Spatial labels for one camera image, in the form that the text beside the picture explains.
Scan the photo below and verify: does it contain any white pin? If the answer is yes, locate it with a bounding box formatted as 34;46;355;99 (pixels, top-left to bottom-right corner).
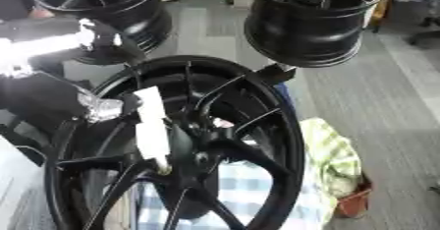
211;117;238;129

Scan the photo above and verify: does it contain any large black spoked wheel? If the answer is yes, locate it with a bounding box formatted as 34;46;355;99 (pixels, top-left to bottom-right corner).
42;54;308;230

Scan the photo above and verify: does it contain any black wheel rim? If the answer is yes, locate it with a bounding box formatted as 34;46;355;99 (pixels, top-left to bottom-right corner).
242;0;394;69
30;0;174;67

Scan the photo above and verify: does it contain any green white checked cloth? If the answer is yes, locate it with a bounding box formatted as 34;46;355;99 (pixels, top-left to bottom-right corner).
297;117;364;200

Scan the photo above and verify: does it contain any brown box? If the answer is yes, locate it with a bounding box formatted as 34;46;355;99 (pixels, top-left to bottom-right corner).
333;174;375;219

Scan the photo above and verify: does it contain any black rim stand bracket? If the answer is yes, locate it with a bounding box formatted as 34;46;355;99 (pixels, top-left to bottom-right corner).
248;62;298;85

